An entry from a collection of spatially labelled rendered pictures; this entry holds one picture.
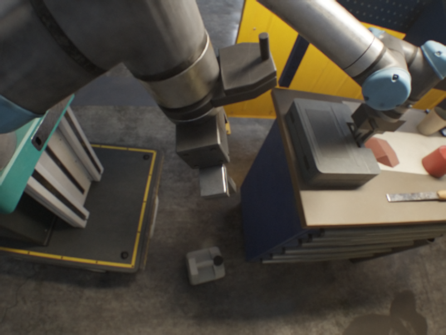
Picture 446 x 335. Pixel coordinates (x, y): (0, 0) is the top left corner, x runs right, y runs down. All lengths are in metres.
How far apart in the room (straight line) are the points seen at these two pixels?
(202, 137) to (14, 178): 0.35
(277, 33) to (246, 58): 1.24
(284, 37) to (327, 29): 1.08
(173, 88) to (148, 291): 1.32
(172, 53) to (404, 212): 0.74
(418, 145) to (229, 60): 0.91
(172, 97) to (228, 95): 0.05
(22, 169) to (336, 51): 0.58
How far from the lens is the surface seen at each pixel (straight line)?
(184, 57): 0.18
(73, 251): 1.23
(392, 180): 0.82
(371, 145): 0.83
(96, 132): 1.97
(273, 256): 1.07
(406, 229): 0.92
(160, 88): 0.19
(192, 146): 0.22
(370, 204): 0.71
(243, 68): 0.22
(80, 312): 1.53
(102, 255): 1.17
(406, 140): 1.02
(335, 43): 0.43
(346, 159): 0.63
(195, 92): 0.20
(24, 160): 0.49
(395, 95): 0.45
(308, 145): 0.60
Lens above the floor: 1.42
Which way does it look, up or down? 56 degrees down
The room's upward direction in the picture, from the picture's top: 13 degrees clockwise
